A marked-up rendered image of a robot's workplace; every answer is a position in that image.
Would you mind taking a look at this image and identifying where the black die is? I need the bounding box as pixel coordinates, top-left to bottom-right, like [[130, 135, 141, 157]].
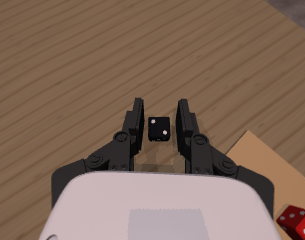
[[148, 117, 170, 141]]

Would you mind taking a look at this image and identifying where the tan flat mat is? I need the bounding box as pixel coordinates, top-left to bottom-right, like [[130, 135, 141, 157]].
[[225, 130, 305, 240]]

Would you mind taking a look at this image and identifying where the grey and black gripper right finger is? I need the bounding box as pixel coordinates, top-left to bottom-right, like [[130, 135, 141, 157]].
[[175, 99, 274, 220]]

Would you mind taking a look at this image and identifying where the red die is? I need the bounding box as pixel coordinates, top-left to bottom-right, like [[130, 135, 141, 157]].
[[276, 205, 305, 240]]

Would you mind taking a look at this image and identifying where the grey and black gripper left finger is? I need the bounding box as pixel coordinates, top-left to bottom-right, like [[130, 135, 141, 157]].
[[51, 98, 144, 210]]

